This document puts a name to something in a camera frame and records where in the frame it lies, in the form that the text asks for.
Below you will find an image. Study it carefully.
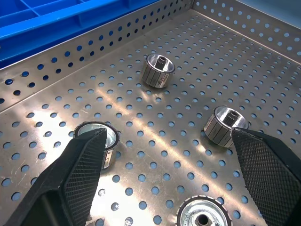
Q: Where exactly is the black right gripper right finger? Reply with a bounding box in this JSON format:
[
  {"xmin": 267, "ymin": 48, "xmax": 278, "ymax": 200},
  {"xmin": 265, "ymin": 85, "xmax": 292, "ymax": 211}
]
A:
[{"xmin": 231, "ymin": 128, "xmax": 301, "ymax": 226}]

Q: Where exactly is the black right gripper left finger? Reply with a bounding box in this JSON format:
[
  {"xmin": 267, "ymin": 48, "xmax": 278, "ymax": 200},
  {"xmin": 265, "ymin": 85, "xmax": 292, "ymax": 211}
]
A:
[{"xmin": 4, "ymin": 128, "xmax": 108, "ymax": 226}]

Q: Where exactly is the metal roller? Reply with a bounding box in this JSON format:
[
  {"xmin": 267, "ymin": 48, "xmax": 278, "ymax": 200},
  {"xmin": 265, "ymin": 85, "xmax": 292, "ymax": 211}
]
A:
[
  {"xmin": 203, "ymin": 106, "xmax": 249, "ymax": 149},
  {"xmin": 177, "ymin": 195, "xmax": 226, "ymax": 226},
  {"xmin": 74, "ymin": 121, "xmax": 121, "ymax": 170},
  {"xmin": 141, "ymin": 53, "xmax": 176, "ymax": 89}
]

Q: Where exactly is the metal roller bottom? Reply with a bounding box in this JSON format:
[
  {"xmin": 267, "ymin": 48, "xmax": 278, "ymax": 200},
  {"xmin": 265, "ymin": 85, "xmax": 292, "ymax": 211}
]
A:
[{"xmin": 177, "ymin": 195, "xmax": 226, "ymax": 226}]

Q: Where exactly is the blue compartment tray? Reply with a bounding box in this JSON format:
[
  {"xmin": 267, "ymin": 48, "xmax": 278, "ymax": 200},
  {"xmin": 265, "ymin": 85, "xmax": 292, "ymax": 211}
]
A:
[{"xmin": 0, "ymin": 0, "xmax": 176, "ymax": 70}]

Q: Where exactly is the perforated metal tray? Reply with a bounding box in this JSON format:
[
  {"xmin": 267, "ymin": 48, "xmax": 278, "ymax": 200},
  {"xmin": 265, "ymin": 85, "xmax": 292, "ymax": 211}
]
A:
[{"xmin": 0, "ymin": 0, "xmax": 301, "ymax": 226}]

